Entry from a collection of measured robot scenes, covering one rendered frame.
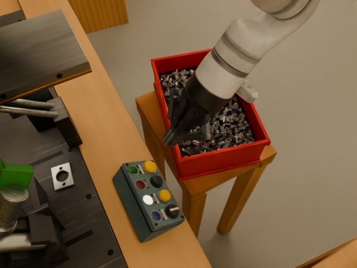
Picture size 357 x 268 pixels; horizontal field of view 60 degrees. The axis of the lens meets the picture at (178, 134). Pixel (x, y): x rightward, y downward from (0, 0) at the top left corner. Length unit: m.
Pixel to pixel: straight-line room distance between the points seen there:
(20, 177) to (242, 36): 0.38
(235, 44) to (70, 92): 0.50
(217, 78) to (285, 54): 1.83
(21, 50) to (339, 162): 1.65
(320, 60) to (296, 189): 0.97
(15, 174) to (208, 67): 0.33
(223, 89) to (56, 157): 0.42
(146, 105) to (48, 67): 0.39
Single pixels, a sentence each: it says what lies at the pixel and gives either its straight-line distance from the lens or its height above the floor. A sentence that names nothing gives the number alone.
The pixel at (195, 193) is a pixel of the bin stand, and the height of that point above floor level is 0.80.
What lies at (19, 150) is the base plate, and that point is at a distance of 0.79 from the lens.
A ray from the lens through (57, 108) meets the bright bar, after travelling 0.68.
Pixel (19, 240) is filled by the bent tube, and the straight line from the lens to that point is 0.60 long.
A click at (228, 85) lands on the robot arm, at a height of 1.15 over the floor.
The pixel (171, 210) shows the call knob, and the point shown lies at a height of 0.94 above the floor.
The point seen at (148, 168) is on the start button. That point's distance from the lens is 0.64.
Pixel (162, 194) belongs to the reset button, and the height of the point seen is 0.94.
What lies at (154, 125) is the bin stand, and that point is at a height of 0.80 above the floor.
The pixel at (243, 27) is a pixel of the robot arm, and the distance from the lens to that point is 0.47.
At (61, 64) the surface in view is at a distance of 0.58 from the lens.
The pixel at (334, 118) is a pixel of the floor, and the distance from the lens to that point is 2.06.
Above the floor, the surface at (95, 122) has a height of 0.90.
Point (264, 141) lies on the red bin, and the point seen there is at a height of 0.92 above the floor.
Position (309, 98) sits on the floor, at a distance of 2.09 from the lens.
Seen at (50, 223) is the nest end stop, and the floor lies 0.97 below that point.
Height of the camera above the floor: 1.52
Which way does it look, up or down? 59 degrees down
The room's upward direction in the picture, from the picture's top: straight up
